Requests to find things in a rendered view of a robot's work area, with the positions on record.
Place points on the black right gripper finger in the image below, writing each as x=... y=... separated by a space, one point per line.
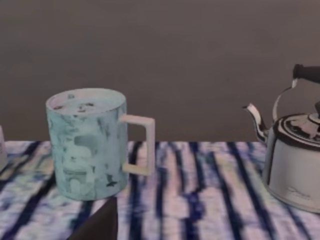
x=101 y=222

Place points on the teal marbled ceramic mug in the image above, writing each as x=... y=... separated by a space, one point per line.
x=86 y=147

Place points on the white cup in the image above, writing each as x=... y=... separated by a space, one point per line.
x=2 y=150

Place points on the blue striped table cloth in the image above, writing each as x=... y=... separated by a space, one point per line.
x=190 y=195

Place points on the stainless steel kettle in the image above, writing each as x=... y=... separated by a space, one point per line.
x=295 y=155

